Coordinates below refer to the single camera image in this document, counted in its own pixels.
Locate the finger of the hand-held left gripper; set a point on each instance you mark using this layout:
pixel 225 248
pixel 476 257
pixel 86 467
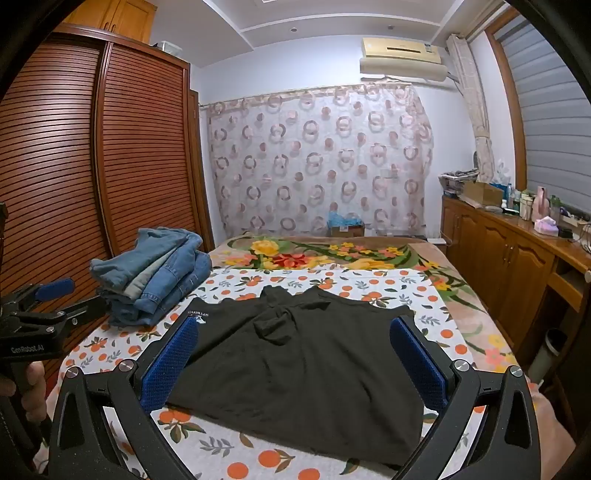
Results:
pixel 78 311
pixel 55 288

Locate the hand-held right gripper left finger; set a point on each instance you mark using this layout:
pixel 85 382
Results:
pixel 168 364

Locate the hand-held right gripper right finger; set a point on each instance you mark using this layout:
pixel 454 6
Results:
pixel 418 364

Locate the black pants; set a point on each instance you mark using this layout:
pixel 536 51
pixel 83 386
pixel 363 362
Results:
pixel 300 369

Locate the person's left hand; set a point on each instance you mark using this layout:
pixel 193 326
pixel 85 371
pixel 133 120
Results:
pixel 34 387

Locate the dark blue folded jeans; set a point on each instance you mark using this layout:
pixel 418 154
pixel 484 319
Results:
pixel 129 314

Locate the light blue folded jeans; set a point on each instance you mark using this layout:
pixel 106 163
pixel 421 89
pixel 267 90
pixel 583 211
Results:
pixel 138 258

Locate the orange print bed sheet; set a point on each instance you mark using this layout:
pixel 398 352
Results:
pixel 258 457

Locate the grey trash bin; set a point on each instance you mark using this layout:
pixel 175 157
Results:
pixel 547 355

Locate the wooden sideboard cabinet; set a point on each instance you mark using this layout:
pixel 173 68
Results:
pixel 498 249

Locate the cardboard box with blue bag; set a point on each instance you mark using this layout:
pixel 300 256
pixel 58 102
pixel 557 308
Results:
pixel 346 229

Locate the floral blanket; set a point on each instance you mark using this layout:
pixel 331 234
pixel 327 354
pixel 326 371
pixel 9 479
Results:
pixel 295 254

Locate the wooden louvred wardrobe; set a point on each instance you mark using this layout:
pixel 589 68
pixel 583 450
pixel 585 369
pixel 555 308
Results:
pixel 138 138

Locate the pink tissue box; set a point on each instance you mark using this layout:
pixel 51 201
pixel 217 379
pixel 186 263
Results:
pixel 546 227

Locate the stack of newspapers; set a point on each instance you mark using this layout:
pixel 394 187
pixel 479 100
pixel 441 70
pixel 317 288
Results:
pixel 457 177

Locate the white bottle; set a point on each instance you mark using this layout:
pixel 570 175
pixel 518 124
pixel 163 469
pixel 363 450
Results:
pixel 527 205

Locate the pink bottle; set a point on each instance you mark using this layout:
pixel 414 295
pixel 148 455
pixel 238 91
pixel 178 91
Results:
pixel 539 203

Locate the circle pattern sheer curtain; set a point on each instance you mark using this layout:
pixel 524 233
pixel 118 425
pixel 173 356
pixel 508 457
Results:
pixel 323 161

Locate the tied beige curtain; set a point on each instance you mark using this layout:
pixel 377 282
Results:
pixel 475 106

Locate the clear plastic storage box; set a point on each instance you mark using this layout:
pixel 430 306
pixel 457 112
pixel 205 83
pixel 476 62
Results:
pixel 168 46

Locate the wooden overhead cabinet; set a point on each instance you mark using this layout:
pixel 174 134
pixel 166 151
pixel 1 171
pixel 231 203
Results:
pixel 120 18

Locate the grey window blind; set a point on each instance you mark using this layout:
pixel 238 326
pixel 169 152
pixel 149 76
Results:
pixel 549 115

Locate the wooden window frame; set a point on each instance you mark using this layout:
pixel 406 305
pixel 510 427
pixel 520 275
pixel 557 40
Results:
pixel 505 92

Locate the wall air conditioner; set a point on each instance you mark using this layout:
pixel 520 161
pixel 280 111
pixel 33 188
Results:
pixel 401 55

